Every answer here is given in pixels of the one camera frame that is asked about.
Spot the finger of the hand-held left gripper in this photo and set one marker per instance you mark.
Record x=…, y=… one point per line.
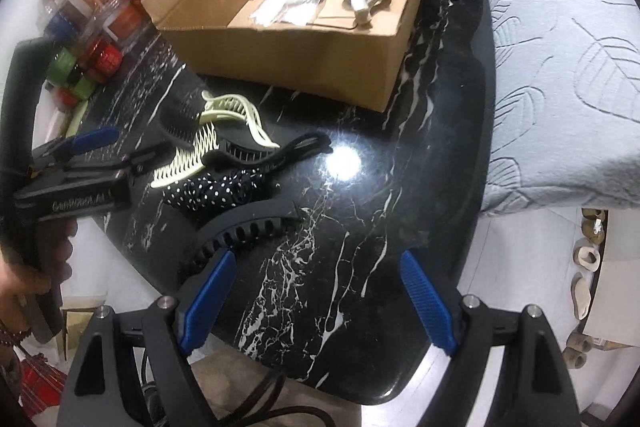
x=145, y=157
x=97, y=138

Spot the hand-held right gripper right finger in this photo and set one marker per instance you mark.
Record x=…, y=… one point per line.
x=430, y=307

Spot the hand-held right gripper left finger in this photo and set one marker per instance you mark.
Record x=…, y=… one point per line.
x=207, y=302

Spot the cream hair comb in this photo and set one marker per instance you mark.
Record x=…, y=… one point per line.
x=180, y=162

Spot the black polka dot hair clip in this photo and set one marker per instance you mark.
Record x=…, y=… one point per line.
x=220, y=189

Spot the wide black banana hair clip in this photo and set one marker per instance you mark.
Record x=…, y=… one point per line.
x=260, y=214

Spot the cream banana hair clip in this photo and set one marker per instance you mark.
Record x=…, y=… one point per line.
x=250, y=112

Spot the slim black banana hair clip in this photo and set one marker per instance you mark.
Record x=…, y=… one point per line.
x=295, y=149

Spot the brown cardboard box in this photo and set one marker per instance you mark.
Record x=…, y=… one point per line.
x=300, y=57

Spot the person's left hand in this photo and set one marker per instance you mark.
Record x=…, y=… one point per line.
x=20, y=292

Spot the pastel flat packets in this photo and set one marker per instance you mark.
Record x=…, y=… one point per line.
x=75, y=122

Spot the cluster of lidded jars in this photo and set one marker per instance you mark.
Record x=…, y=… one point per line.
x=107, y=57

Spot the beige curved object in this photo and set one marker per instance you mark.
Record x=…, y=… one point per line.
x=575, y=354
x=586, y=259
x=580, y=297

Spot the red plaid cloth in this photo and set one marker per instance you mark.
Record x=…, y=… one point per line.
x=37, y=382

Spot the grey leaf-embossed cushion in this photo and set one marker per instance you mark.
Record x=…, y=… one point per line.
x=565, y=82

